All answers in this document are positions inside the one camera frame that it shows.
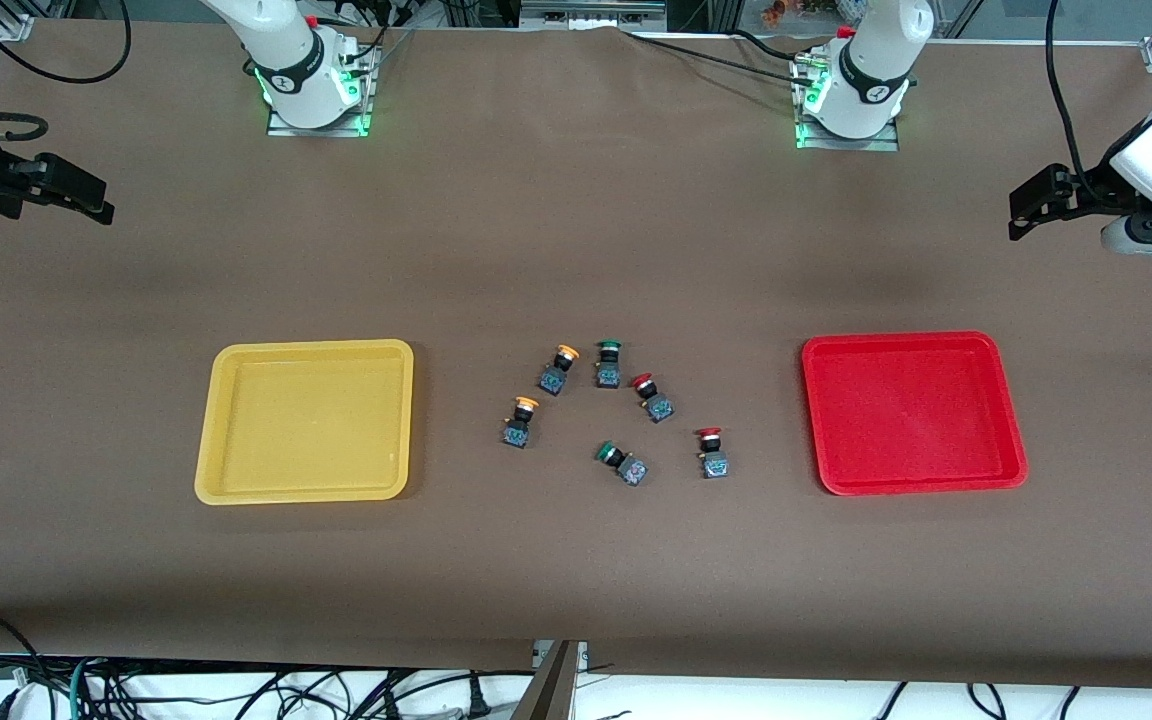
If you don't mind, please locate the red cap push button switch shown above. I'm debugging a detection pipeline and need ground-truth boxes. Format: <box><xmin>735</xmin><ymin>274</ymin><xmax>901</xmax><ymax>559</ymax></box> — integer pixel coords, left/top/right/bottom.
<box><xmin>693</xmin><ymin>427</ymin><xmax>731</xmax><ymax>480</ymax></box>
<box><xmin>630</xmin><ymin>372</ymin><xmax>677</xmax><ymax>425</ymax></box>

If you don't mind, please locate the yellow cap push button switch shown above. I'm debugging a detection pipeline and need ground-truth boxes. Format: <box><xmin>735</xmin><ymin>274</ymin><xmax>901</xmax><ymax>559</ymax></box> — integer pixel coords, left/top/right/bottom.
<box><xmin>502</xmin><ymin>396</ymin><xmax>541</xmax><ymax>450</ymax></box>
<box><xmin>537</xmin><ymin>344</ymin><xmax>581</xmax><ymax>397</ymax></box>

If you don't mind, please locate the red plastic tray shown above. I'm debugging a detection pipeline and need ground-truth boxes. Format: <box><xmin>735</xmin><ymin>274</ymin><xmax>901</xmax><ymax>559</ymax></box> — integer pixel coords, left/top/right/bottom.
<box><xmin>801</xmin><ymin>331</ymin><xmax>1029</xmax><ymax>497</ymax></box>

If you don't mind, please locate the yellow plastic tray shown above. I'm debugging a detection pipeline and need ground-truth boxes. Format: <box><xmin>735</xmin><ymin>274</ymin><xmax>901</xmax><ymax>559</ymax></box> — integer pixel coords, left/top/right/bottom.
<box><xmin>194</xmin><ymin>339</ymin><xmax>415</xmax><ymax>506</ymax></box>

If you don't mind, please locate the brown table cover mat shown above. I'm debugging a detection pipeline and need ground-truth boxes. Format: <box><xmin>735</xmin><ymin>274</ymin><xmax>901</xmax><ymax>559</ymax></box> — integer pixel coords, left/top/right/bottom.
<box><xmin>0</xmin><ymin>20</ymin><xmax>1152</xmax><ymax>691</ymax></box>

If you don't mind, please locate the metal table support beam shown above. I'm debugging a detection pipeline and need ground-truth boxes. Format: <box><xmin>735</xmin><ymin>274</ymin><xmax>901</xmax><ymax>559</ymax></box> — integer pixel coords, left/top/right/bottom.
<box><xmin>510</xmin><ymin>640</ymin><xmax>589</xmax><ymax>720</ymax></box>

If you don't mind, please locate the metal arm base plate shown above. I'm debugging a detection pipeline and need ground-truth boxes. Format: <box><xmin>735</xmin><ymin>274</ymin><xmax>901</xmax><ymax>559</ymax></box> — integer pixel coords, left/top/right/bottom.
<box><xmin>789</xmin><ymin>52</ymin><xmax>903</xmax><ymax>153</ymax></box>
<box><xmin>264</xmin><ymin>45</ymin><xmax>379</xmax><ymax>139</ymax></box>

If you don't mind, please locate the teal cable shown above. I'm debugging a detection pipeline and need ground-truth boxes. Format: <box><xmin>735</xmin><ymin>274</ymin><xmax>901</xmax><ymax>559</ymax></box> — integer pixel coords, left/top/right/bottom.
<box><xmin>69</xmin><ymin>657</ymin><xmax>99</xmax><ymax>720</ymax></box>

